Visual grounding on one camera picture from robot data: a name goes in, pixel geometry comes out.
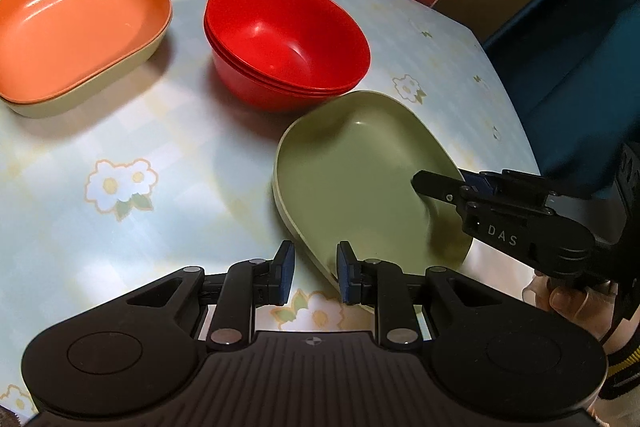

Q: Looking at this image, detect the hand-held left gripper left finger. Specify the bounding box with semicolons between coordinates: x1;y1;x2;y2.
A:
125;240;297;354

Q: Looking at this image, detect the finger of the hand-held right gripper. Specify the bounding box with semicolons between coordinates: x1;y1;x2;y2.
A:
412;169;597;279
462;169;562;214

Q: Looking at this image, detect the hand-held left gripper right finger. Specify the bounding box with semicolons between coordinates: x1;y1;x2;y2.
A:
336;240;501;354

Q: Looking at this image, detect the orange plate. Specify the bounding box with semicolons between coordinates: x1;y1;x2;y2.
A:
0;0;173;104

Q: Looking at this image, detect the cream oval dish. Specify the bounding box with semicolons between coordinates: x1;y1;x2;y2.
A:
0;4;174;119

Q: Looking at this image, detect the teal curtain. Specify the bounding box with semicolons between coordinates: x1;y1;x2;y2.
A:
482;0;640;200

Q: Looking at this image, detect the floral tablecloth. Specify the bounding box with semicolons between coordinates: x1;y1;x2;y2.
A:
0;0;544;427

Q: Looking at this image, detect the green plate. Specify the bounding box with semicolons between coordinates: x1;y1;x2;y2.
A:
272;90;474;315

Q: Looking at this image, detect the red bowl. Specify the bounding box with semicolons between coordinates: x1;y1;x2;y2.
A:
207;32;363;114
204;14;367;100
204;0;372;92

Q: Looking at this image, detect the person's right hand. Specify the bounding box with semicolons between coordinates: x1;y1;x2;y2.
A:
521;271;620;324

